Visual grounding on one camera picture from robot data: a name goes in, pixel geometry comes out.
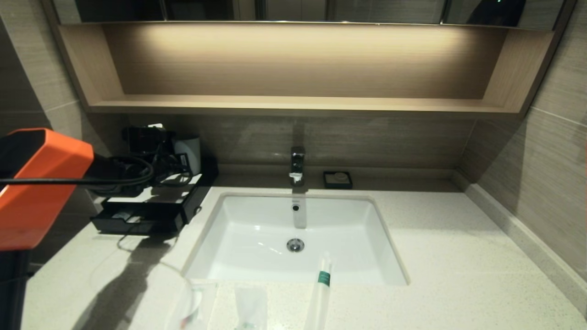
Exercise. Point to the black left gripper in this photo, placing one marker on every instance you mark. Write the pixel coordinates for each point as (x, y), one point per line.
(144, 172)

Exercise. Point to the grey cup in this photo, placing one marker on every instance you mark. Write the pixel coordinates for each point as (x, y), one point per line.
(192, 151)

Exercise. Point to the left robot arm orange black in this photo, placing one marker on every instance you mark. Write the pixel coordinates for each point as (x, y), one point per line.
(46, 211)

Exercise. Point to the black amenity tray with drawer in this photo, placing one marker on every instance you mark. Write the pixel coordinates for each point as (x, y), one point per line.
(156, 224)

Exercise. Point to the small white sachet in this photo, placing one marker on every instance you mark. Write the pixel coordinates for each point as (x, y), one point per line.
(136, 220)

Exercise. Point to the small grey sachet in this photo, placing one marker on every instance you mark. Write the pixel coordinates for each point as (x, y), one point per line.
(122, 215)

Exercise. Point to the white sink basin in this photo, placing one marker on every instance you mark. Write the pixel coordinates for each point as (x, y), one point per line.
(247, 238)

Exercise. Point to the chrome faucet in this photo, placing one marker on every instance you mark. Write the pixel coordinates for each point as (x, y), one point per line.
(297, 165)

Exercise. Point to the chrome sink drain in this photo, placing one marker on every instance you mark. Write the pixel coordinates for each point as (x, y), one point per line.
(295, 245)

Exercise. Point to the black soap dish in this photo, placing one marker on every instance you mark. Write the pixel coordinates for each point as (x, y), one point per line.
(328, 184)

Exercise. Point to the clear packet with green item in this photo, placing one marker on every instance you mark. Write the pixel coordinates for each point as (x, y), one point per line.
(251, 307)

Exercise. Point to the round white soap bar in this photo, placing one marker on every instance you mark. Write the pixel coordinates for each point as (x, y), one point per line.
(340, 177)

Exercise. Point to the long packet with green band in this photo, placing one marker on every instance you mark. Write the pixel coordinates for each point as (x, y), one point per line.
(323, 277)

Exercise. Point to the mirror cabinet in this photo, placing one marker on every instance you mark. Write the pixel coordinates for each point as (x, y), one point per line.
(367, 11)

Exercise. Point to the wooden wall shelf niche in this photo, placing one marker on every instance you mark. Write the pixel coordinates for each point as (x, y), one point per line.
(293, 105)

